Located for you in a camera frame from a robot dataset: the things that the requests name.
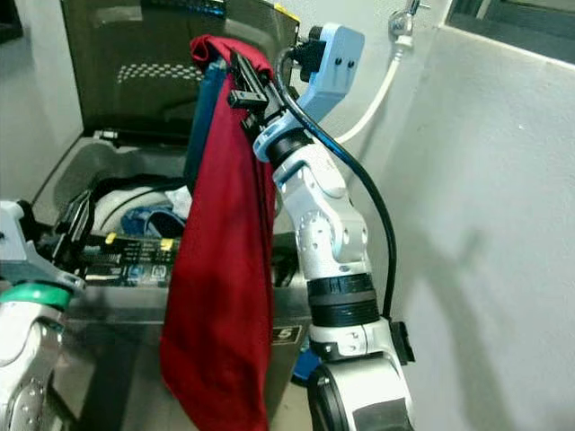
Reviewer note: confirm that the teal blue cloth garment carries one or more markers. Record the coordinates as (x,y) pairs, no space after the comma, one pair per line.
(203,126)

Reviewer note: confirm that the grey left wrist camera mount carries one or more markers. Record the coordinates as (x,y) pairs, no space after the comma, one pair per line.
(13,242)

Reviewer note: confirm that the dark red cloth garment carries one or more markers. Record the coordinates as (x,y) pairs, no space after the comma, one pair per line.
(220,278)

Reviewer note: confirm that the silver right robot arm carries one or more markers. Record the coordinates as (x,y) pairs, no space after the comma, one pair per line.
(323,224)

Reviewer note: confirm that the silver wall tap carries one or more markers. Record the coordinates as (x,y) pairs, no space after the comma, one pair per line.
(404,18)

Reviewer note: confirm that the dark tinted washer lid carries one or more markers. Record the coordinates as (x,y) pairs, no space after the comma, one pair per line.
(135,54)

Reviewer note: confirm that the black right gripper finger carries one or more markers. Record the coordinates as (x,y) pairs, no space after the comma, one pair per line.
(243,70)
(259,74)

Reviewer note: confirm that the pale blue right wrist camera mount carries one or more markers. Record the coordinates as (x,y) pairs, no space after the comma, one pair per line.
(334,63)

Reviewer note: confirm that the white cloth garment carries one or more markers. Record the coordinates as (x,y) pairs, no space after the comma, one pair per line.
(178,199)

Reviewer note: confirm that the dark glass window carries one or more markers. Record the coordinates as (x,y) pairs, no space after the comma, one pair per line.
(512,22)
(9,16)

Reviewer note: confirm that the blue denim garment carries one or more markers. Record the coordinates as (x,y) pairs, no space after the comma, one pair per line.
(151,223)

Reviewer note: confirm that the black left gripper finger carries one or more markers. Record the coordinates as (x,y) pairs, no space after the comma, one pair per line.
(87,208)
(70,206)

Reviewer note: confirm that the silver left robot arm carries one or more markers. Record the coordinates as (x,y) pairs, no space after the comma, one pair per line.
(22,359)

